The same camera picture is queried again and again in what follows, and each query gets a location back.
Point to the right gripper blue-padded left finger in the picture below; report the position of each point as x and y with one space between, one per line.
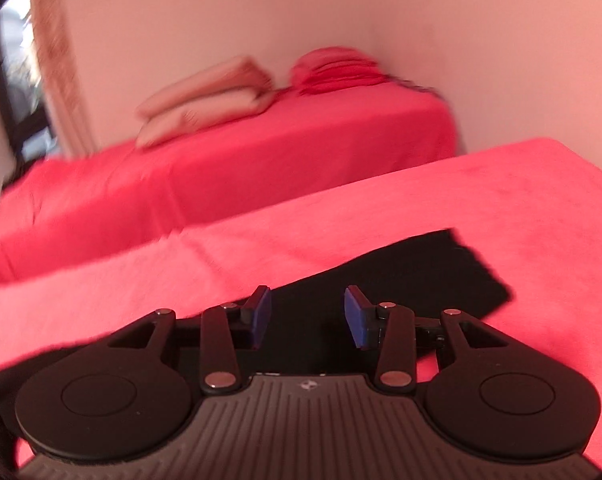
255 313

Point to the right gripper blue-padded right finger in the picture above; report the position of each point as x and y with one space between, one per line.
362 318

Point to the black pants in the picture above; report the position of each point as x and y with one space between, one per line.
141 383

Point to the lower pink pillow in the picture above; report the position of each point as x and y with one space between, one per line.
203 113

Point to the pink pillow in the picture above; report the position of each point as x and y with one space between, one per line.
240 72
203 113

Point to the near bed red blanket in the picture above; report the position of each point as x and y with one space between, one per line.
532 211

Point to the far bed red sheet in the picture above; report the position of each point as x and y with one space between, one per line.
64 212

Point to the upper pink pillow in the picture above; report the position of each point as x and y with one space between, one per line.
240 72

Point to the folded red blanket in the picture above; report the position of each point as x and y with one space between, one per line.
334 68

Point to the dark framed window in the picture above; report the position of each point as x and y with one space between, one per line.
22 102

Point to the pink lace curtain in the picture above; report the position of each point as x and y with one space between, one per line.
62 90

